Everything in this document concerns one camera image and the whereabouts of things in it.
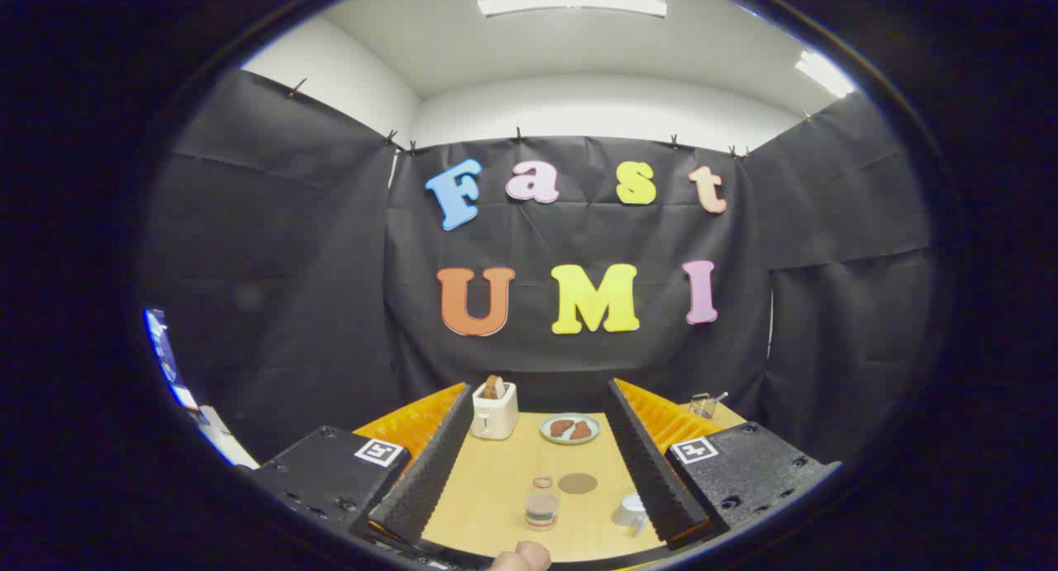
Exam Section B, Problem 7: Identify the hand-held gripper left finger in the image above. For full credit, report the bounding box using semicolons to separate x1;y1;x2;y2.
236;381;476;549

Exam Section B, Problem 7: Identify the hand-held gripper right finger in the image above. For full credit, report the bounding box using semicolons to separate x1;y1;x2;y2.
610;378;842;551

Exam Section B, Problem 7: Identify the white cup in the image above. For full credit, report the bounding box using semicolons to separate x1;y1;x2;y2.
612;492;652;537

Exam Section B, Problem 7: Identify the clear plastic juice bottle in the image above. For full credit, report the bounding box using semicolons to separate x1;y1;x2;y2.
525;476;560;531

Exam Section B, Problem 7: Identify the wooden table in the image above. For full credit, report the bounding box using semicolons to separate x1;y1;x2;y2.
422;400;749;565

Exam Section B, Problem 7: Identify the white toaster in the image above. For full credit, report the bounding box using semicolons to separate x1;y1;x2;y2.
470;381;519;440

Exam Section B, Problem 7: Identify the pale green plate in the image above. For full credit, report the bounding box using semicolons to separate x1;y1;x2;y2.
541;412;602;445

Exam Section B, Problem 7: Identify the white board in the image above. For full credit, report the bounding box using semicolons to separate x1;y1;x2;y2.
169;385;259;470

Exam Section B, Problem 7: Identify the blue lit screen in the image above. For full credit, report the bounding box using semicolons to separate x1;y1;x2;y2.
145;308;179;388

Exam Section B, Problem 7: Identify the small ceiling light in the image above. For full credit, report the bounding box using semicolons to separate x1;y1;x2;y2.
795;50;856;99

